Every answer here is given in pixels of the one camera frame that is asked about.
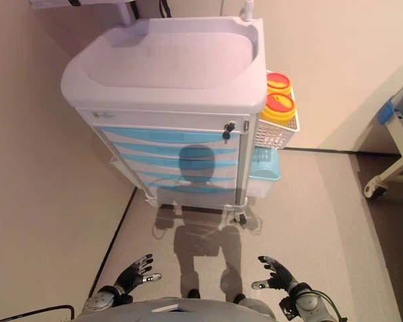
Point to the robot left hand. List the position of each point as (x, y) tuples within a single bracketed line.
[(134, 276)]

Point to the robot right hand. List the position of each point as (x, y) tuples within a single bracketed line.
[(280, 276)]

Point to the robot left arm silver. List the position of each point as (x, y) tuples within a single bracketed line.
[(100, 300)]

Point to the robot right arm silver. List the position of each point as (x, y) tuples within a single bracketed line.
[(309, 303)]

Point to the robot left leg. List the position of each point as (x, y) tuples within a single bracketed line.
[(193, 294)]

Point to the grey robot torso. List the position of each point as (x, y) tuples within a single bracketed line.
[(194, 312)]

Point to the white bin with blue lid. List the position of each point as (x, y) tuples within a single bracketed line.
[(265, 171)]

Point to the bed caster wheel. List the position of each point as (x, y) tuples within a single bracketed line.
[(374, 191)]

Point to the white mesh side basket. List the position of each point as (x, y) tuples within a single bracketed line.
[(272, 137)]

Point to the black cart keys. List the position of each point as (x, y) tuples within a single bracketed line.
[(226, 135)]

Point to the silver cart latch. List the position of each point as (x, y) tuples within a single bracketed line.
[(246, 126)]

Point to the yellow sharps container red lid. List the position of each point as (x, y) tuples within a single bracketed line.
[(278, 104), (278, 82)]

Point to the white medical cart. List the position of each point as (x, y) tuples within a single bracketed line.
[(174, 60)]

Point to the white pole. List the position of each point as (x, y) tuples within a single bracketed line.
[(248, 10)]

